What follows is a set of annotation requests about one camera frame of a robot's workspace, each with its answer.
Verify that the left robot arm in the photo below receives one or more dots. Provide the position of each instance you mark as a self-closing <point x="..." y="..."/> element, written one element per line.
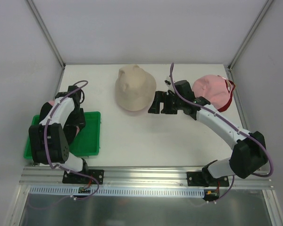
<point x="73" y="164"/>

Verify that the right aluminium frame post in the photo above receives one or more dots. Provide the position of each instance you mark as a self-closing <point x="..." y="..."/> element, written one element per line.
<point x="259" y="18"/>

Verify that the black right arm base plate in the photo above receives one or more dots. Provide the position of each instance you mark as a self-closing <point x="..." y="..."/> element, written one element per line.
<point x="197" y="178"/>

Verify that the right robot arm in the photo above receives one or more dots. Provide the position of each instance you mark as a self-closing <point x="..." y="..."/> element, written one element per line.
<point x="248" y="149"/>

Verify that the left aluminium frame post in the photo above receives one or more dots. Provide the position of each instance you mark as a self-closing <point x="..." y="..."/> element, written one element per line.
<point x="32" y="6"/>

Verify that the white slotted cable duct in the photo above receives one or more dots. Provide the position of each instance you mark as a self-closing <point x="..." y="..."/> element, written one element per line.
<point x="119" y="191"/>

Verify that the pink black-trimmed hat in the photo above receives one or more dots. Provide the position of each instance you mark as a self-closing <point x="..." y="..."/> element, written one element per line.
<point x="72" y="125"/>

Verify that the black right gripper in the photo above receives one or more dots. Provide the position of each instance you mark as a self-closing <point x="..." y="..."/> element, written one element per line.
<point x="166" y="102"/>

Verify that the dark red cap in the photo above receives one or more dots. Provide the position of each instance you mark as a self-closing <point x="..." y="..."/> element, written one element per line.
<point x="230" y="87"/>

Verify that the pink cap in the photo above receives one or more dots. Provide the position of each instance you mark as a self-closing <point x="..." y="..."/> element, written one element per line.
<point x="213" y="88"/>

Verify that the beige bucket hat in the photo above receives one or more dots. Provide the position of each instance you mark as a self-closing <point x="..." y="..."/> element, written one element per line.
<point x="134" y="88"/>

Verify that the aluminium frame post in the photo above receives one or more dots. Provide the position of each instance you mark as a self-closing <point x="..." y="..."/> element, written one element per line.
<point x="32" y="6"/>
<point x="259" y="18"/>

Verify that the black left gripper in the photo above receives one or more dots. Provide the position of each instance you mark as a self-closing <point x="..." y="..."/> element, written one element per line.
<point x="73" y="130"/>

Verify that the aluminium rail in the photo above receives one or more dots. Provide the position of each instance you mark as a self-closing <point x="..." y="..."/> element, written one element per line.
<point x="148" y="177"/>

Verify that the green plastic tray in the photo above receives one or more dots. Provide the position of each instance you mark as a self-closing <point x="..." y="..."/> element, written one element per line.
<point x="89" y="136"/>

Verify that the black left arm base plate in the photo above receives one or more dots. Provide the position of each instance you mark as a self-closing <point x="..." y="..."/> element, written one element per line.
<point x="74" y="178"/>

